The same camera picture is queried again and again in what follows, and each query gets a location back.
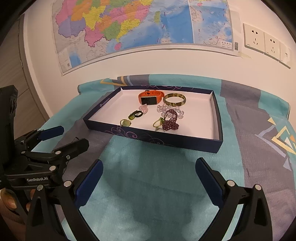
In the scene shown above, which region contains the brown wooden door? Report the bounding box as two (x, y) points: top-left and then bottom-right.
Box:
(1, 15), (49, 138)

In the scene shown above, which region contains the white wall socket middle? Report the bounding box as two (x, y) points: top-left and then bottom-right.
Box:
(264, 33), (280, 61)

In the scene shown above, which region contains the clear crystal bead bracelet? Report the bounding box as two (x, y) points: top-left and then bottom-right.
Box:
(157, 103), (185, 120)

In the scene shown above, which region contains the black ring green stone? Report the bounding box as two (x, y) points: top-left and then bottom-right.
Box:
(128, 113), (135, 120)

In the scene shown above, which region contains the gold ring pale stone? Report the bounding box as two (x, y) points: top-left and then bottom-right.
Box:
(120, 119), (132, 127)

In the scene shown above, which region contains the gold green chain ring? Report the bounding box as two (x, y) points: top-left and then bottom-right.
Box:
(152, 117), (166, 132)

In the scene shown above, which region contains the teal grey patterned bedsheet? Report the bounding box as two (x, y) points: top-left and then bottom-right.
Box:
(37, 74), (295, 240)

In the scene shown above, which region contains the white wall switch right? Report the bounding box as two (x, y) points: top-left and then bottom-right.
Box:
(280, 42), (292, 69)

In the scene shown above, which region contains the dark red bead bracelet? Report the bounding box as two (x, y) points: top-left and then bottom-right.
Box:
(160, 109), (181, 132)

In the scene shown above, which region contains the white wall socket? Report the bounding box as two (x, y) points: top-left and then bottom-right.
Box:
(243, 23), (265, 53)
(264, 33), (280, 61)

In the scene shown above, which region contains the person's left hand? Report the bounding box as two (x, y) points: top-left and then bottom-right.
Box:
(1, 188), (27, 225)

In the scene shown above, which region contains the white wall socket left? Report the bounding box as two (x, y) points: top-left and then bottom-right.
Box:
(243, 23), (265, 53)

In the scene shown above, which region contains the orange smart watch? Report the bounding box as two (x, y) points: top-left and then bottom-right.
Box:
(138, 90), (165, 105)

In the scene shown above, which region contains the tortoiseshell bangle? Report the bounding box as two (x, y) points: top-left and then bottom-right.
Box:
(163, 93), (187, 107)

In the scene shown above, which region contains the colourful wall map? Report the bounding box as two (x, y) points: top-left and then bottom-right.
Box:
(52, 1), (240, 74)

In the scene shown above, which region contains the navy tray box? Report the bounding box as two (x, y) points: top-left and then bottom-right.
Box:
(83, 86), (223, 153)

